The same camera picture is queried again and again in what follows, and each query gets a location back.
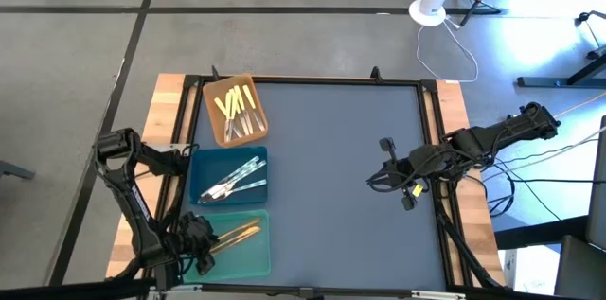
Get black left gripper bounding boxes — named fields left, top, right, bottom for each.
left=175, top=211, right=220, bottom=276

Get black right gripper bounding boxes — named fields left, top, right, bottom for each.
left=376, top=136, right=430, bottom=212

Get cream handled table knife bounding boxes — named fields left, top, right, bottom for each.
left=223, top=90, right=233, bottom=144
left=242, top=83, right=267, bottom=132
left=235, top=84, right=255, bottom=135
left=227, top=86, right=238, bottom=143
left=213, top=97, right=243, bottom=139
left=232, top=85, right=248, bottom=138

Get teal plastic bin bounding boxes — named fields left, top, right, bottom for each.
left=181, top=208, right=273, bottom=284

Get dark blue plastic bin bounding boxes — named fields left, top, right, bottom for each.
left=187, top=146, right=270, bottom=207

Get wooden table side board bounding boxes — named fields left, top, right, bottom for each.
left=106, top=72, right=187, bottom=280
left=434, top=79, right=507, bottom=288

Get orange plastic bin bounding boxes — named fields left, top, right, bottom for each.
left=202, top=72, right=270, bottom=149

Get black floor beam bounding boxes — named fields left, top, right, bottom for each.
left=493, top=214, right=588, bottom=251

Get black T-shaped desk foot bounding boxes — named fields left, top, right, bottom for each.
left=515, top=51, right=606, bottom=89

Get white floor sign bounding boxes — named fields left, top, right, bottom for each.
left=504, top=247, right=562, bottom=297

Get grey floor object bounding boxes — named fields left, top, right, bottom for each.
left=0, top=159, right=37, bottom=182

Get grey panel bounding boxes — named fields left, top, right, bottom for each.
left=585, top=115, right=606, bottom=250

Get black lamp stand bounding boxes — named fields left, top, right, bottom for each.
left=574, top=9, right=606, bottom=61

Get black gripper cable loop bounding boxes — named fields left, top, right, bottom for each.
left=365, top=170, right=409, bottom=194

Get silver rail bracket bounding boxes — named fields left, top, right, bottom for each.
left=149, top=284, right=204, bottom=297
left=410, top=290, right=468, bottom=300

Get white fan cable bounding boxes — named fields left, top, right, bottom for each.
left=415, top=16, right=480, bottom=85

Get black floor cables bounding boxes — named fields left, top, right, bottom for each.
left=482, top=148, right=606, bottom=221

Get yellow floor cable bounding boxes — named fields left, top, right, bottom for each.
left=553, top=91, right=606, bottom=120

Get white floor cable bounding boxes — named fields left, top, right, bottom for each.
left=482, top=125, right=606, bottom=183

